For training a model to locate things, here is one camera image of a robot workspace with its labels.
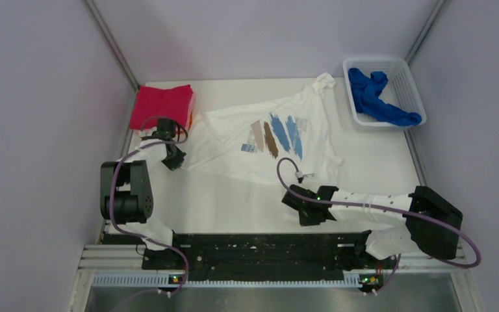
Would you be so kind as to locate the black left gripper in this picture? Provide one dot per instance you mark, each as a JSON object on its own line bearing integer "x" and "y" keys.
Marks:
{"x": 177, "y": 162}

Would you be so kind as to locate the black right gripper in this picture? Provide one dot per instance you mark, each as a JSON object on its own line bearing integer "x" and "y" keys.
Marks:
{"x": 306, "y": 221}

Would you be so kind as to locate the white printed t-shirt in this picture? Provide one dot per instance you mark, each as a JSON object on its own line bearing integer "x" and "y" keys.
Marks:
{"x": 247, "y": 141}

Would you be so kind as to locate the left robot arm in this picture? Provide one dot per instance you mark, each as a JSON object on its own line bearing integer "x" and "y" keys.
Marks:
{"x": 126, "y": 198}

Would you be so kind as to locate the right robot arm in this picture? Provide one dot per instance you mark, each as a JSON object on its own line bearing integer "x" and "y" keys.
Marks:
{"x": 410, "y": 222}

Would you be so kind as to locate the magenta folded t-shirt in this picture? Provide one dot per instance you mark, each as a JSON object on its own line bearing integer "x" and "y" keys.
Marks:
{"x": 171, "y": 103}

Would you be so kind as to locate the pink folded t-shirt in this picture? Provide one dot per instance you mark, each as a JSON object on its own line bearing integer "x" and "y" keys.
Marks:
{"x": 190, "y": 112}

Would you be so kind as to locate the blue t-shirt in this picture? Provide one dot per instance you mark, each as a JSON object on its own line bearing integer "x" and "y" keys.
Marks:
{"x": 366, "y": 91}

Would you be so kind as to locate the white plastic basket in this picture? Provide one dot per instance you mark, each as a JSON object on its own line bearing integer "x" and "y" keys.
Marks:
{"x": 400, "y": 91}

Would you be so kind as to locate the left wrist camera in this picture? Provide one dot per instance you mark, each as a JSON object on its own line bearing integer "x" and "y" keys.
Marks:
{"x": 166, "y": 129}

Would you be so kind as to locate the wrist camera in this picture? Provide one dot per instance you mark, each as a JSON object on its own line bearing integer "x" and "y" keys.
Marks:
{"x": 300, "y": 176}
{"x": 166, "y": 129}

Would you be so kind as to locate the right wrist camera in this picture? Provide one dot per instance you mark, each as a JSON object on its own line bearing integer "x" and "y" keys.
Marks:
{"x": 300, "y": 176}

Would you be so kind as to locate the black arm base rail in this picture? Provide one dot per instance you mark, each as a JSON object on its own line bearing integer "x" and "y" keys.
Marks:
{"x": 268, "y": 257}

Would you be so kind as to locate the white slotted cable duct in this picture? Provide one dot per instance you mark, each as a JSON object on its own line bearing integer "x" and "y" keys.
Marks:
{"x": 172, "y": 281}

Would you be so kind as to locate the left corner metal post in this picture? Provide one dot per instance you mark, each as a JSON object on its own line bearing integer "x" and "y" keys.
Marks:
{"x": 111, "y": 43}

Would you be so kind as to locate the corner metal post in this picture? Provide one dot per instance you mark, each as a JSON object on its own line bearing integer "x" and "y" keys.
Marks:
{"x": 111, "y": 43}
{"x": 433, "y": 17}

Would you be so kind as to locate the right corner metal post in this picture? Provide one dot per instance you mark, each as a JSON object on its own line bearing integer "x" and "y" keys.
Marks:
{"x": 433, "y": 17}

